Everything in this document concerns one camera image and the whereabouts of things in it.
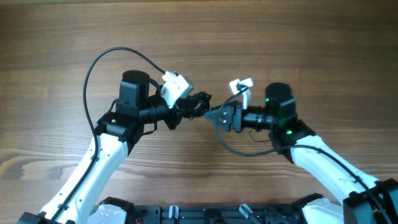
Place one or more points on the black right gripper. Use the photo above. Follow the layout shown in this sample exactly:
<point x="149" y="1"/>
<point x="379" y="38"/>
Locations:
<point x="231" y="116"/>

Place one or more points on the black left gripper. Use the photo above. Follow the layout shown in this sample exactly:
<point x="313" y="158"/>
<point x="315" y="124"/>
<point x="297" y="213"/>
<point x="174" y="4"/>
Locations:
<point x="178" y="109"/>

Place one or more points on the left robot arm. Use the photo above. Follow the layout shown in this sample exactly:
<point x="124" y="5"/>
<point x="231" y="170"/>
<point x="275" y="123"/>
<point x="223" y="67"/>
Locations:
<point x="141" y="101"/>

